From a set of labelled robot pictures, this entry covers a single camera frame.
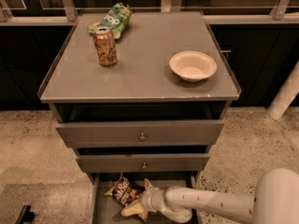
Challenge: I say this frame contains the grey drawer cabinet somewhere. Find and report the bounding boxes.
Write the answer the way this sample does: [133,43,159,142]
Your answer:
[36,10,242,224]

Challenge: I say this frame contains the black object on floor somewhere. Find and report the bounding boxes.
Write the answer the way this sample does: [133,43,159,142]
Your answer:
[15,205,36,224]

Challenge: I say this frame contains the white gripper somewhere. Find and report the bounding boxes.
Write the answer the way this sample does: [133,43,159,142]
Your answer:
[121,178,164,217]

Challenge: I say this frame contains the grey bottom drawer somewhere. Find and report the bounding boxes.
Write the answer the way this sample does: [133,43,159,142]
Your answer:
[91,172,195,224]

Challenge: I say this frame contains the white paper bowl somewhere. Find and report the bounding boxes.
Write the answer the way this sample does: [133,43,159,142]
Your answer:
[169,51,217,82]

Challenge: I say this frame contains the brown chip bag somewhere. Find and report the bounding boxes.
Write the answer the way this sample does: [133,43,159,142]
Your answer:
[104,175,150,222]

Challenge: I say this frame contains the grey top drawer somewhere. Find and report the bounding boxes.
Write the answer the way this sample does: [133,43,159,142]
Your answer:
[56,119,224,148]

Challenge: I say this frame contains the grey drawer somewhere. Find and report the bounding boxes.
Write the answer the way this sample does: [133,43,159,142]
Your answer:
[91,172,195,224]
[56,119,224,148]
[76,153,209,173]

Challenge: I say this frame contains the gold soda can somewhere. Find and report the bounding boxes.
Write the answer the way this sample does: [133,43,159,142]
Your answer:
[93,26,117,66]

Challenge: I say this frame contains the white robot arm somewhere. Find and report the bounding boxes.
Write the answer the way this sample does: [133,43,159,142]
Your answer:
[121,65,299,224]

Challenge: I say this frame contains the green chip bag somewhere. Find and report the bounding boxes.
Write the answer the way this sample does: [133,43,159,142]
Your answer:
[87,3,132,40]

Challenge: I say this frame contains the grey middle drawer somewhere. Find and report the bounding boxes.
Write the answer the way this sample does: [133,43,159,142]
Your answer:
[76,153,209,173]

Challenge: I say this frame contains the metal railing frame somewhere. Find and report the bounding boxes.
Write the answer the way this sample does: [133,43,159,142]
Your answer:
[0,0,299,26]

